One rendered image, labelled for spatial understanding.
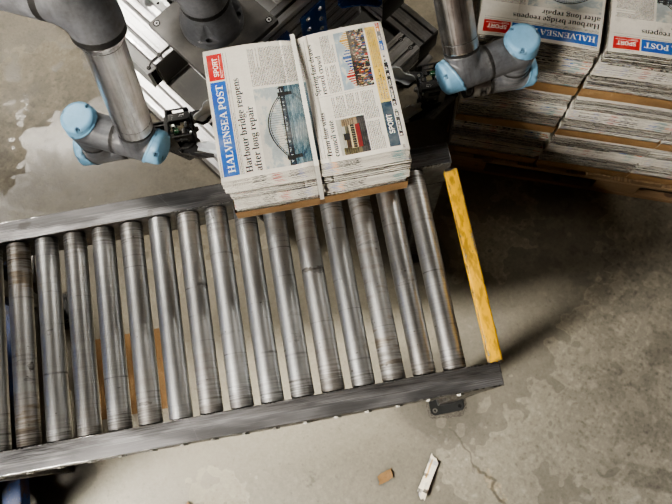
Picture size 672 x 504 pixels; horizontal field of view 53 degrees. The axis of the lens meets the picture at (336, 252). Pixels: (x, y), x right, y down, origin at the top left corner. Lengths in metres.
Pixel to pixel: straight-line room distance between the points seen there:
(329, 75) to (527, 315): 1.23
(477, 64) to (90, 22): 0.76
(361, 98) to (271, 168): 0.22
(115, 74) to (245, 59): 0.26
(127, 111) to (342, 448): 1.30
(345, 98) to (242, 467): 1.32
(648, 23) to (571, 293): 0.95
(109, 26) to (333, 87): 0.43
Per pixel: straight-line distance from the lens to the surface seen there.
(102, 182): 2.57
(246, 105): 1.37
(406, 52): 2.37
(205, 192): 1.57
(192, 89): 2.37
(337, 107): 1.35
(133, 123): 1.41
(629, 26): 1.78
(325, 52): 1.41
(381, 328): 1.45
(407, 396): 1.44
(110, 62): 1.29
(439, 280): 1.48
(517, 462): 2.29
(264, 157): 1.32
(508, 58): 1.53
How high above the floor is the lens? 2.24
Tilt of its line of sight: 75 degrees down
